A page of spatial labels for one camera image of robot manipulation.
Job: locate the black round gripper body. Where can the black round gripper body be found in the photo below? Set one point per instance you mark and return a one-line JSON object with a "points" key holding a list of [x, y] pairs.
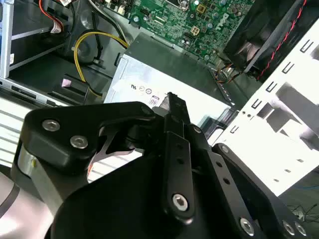
{"points": [[119, 204]]}

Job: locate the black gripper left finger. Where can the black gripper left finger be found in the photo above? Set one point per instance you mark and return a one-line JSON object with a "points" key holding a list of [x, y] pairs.
{"points": [[62, 139]]}

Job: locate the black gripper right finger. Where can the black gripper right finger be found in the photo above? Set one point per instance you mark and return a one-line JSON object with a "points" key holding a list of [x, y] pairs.
{"points": [[224, 174]]}

